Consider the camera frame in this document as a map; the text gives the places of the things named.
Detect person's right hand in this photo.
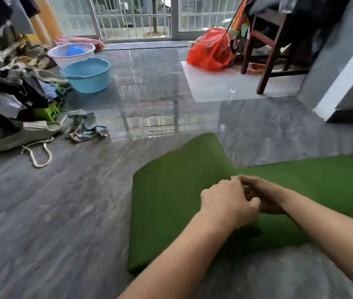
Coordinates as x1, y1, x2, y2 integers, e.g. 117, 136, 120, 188
238, 174, 287, 215

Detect person's left hand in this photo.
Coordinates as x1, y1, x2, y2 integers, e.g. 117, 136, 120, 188
200, 176, 262, 231

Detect green cloth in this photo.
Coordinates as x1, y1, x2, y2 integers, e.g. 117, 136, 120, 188
127, 133, 353, 273

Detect person's left forearm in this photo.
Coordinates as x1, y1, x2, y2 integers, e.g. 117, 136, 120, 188
118, 210, 237, 299

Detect person's right forearm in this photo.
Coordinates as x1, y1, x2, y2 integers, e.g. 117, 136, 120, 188
281, 188, 353, 299

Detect white floor mat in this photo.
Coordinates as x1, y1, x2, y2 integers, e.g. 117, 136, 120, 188
181, 60, 306, 103

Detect red plastic bag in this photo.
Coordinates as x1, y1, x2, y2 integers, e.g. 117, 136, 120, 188
186, 27, 234, 71

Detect dark red wooden chair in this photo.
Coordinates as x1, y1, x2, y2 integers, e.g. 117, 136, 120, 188
241, 11, 311, 95

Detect dark clothes on chair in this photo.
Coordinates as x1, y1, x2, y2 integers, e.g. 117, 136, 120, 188
244, 0, 353, 56

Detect crumpled patterned cloth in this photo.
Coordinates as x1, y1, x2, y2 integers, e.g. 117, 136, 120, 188
64, 110, 110, 143

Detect blue plastic basin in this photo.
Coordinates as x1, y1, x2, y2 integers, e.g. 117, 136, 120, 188
60, 58, 112, 94

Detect white metal window grille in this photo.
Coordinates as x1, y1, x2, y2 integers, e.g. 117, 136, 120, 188
92, 0, 239, 38

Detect green printed bag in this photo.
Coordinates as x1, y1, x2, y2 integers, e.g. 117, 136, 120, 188
33, 99, 66, 123

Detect blue item in basin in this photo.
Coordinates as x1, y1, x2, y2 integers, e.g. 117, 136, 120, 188
65, 44, 87, 57

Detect pink plastic basin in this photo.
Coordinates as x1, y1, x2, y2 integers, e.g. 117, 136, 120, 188
55, 36, 105, 52

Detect white plastic basin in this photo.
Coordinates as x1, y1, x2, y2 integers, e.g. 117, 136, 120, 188
47, 43, 96, 70

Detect beige tote bag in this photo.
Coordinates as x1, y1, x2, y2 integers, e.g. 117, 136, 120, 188
0, 115, 68, 168

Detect pile of mixed clothes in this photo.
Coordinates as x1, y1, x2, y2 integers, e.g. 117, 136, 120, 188
0, 26, 72, 147

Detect yellow curtain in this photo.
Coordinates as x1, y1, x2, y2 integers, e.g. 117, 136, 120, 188
25, 0, 63, 45

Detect hanging dark garment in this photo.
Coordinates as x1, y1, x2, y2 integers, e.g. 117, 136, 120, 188
0, 0, 41, 36

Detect sliding glass door frame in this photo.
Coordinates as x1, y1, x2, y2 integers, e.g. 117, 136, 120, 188
85, 0, 246, 43

